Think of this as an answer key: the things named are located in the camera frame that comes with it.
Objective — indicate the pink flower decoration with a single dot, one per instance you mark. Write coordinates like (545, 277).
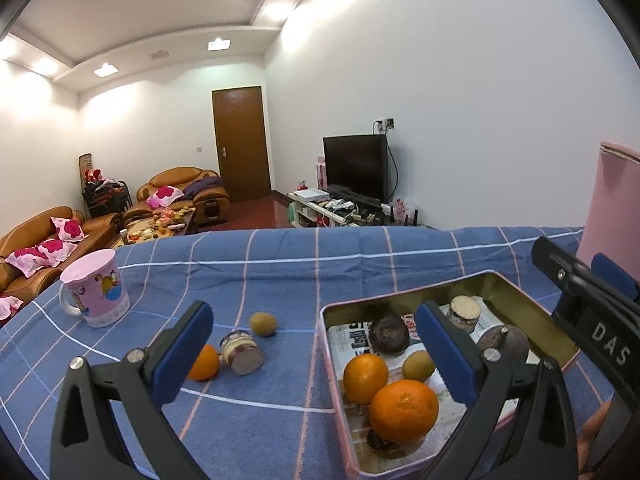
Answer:
(404, 207)

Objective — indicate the brown leather sofa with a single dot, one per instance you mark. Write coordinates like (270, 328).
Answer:
(30, 225)

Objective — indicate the pink tin box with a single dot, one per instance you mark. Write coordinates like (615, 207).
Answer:
(545, 325)

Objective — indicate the wall power socket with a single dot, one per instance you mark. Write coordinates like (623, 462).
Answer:
(384, 124)

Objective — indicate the square recessed ceiling light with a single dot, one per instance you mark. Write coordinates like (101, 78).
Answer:
(218, 44)
(105, 69)

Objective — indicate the black flat television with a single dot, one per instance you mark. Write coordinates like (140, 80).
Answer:
(355, 167)

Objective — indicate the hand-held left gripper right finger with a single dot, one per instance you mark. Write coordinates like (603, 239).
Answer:
(447, 355)

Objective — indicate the blue plaid tablecloth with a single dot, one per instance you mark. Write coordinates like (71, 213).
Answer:
(280, 260)

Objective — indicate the pink floral pillow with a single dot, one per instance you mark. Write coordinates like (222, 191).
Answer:
(57, 251)
(10, 307)
(27, 261)
(69, 229)
(164, 196)

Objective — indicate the brown wooden door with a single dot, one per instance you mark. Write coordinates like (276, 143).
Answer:
(241, 145)

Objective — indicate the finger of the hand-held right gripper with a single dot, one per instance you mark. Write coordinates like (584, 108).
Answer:
(557, 262)
(615, 277)

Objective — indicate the brown-green kiwi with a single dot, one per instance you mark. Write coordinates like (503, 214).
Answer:
(263, 323)
(419, 366)

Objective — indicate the person's right hand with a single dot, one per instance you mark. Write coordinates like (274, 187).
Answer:
(592, 435)

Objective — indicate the flat white device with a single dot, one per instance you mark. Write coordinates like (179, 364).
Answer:
(311, 194)

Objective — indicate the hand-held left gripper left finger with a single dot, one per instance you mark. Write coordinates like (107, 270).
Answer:
(182, 355)

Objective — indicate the white television stand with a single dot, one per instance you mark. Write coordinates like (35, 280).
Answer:
(315, 210)

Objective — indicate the tall pink box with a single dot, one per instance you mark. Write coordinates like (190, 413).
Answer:
(320, 172)

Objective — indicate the printed paper liner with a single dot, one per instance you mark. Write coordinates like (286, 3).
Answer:
(350, 335)

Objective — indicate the purple blanket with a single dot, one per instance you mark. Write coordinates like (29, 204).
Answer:
(202, 185)

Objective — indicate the brown leather armchair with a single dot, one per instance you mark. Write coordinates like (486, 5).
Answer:
(205, 205)

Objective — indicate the orange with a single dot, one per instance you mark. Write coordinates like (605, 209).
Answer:
(404, 410)
(365, 377)
(205, 365)

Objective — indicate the pink cartoon mug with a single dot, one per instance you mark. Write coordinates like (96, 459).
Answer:
(97, 290)

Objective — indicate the pink electric kettle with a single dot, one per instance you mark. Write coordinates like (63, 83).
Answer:
(610, 200)

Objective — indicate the cluttered coffee table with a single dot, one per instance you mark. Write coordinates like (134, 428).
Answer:
(155, 227)

